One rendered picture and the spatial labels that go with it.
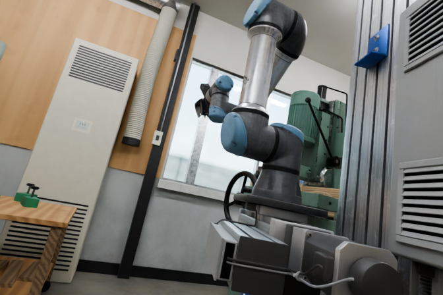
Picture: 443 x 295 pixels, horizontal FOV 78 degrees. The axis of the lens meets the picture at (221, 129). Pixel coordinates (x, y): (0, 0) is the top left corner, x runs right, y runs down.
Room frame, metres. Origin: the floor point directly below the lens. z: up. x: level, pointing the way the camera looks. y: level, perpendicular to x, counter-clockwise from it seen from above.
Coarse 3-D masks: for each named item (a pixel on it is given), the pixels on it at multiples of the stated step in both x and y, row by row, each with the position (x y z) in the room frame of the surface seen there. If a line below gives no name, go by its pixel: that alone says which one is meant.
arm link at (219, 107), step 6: (216, 96) 1.04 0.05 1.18; (222, 96) 1.04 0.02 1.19; (228, 96) 1.07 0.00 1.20; (210, 102) 1.06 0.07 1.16; (216, 102) 1.04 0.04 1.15; (222, 102) 1.04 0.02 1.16; (228, 102) 1.06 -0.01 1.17; (210, 108) 1.05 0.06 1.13; (216, 108) 1.03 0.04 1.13; (222, 108) 1.04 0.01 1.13; (228, 108) 1.05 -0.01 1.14; (210, 114) 1.04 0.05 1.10; (216, 114) 1.03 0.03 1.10; (222, 114) 1.03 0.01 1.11; (210, 120) 1.07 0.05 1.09; (216, 120) 1.06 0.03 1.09; (222, 120) 1.05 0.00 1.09
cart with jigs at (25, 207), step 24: (24, 192) 1.85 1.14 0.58; (0, 216) 1.35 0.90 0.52; (24, 216) 1.39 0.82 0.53; (48, 216) 1.52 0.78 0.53; (72, 216) 1.70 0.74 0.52; (48, 240) 1.44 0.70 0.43; (0, 264) 1.72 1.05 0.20; (24, 264) 1.85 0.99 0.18; (48, 264) 1.46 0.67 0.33; (0, 288) 1.48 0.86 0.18; (24, 288) 1.53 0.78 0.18; (48, 288) 2.00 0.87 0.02
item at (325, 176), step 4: (324, 168) 1.51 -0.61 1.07; (328, 168) 1.51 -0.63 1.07; (320, 172) 1.51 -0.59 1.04; (324, 172) 1.49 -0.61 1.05; (328, 172) 1.51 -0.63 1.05; (332, 172) 1.52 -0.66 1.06; (320, 176) 1.50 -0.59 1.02; (324, 176) 1.49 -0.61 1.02; (328, 176) 1.51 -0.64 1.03; (320, 180) 1.50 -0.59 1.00; (324, 180) 1.49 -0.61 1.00; (328, 180) 1.51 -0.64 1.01; (324, 184) 1.50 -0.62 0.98; (328, 184) 1.52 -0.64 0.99
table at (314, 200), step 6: (246, 186) 1.70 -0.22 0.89; (246, 192) 1.69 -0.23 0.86; (306, 192) 1.27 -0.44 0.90; (306, 198) 1.27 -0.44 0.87; (312, 198) 1.23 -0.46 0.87; (318, 198) 1.21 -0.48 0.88; (324, 198) 1.22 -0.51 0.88; (330, 198) 1.24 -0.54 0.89; (336, 198) 1.26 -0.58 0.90; (306, 204) 1.26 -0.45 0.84; (312, 204) 1.23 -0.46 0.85; (318, 204) 1.21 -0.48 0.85; (324, 204) 1.23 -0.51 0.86; (330, 204) 1.24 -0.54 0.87; (336, 204) 1.26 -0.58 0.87; (330, 210) 1.25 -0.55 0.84; (336, 210) 1.26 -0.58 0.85
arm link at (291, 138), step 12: (276, 132) 0.77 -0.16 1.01; (288, 132) 0.79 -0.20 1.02; (300, 132) 0.80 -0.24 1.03; (276, 144) 0.77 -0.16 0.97; (288, 144) 0.78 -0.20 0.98; (300, 144) 0.80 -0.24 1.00; (276, 156) 0.79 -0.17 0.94; (288, 156) 0.79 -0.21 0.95; (300, 156) 0.81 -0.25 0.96; (300, 168) 0.83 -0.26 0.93
